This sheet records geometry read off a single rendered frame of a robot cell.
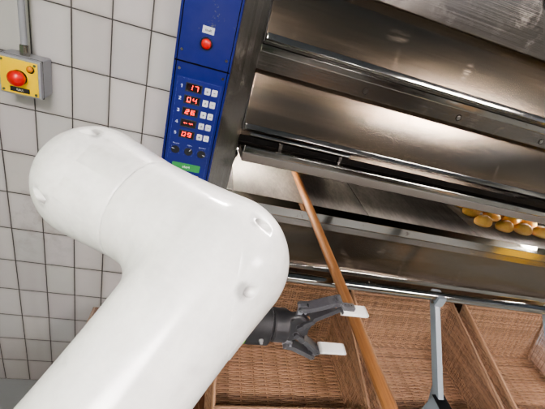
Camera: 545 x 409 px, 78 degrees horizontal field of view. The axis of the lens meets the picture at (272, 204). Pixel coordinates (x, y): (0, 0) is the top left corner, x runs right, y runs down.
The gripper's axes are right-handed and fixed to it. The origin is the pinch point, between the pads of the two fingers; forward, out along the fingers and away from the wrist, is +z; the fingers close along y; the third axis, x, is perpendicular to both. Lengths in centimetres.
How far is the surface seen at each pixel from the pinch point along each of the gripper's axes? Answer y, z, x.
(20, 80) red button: -27, -89, -47
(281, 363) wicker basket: 60, 6, -32
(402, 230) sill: 2, 44, -56
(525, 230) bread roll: -2, 122, -71
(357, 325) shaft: -1.3, 1.5, -0.9
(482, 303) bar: 2, 56, -18
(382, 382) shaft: -1.4, 1.8, 13.5
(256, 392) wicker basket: 60, -6, -19
